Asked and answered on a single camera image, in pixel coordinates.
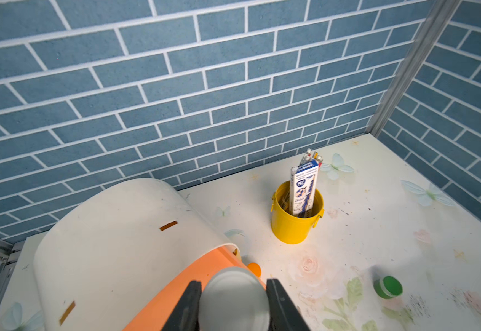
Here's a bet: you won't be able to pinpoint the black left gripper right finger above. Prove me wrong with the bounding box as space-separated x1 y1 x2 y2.
266 279 310 331

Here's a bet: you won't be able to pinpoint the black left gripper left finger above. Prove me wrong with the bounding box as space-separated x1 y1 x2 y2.
161 281 202 331

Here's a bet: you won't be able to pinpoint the orange top drawer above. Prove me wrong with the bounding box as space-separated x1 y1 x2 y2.
125 246 265 330

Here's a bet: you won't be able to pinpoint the white paint can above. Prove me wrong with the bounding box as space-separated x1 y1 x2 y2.
199 267 270 330

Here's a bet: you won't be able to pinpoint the green paint can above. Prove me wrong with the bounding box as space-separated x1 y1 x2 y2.
374 276 403 300

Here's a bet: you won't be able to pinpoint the white round drawer cabinet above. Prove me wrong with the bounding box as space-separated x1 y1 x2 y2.
33 179 236 330

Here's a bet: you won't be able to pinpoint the yellow metal bucket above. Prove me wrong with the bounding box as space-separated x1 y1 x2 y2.
271 181 325 244

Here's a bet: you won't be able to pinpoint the blue white pencil box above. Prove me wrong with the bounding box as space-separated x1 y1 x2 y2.
290 160 319 217

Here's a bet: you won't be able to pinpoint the pencils in bucket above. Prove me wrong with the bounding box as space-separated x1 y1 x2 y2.
300 148 323 166

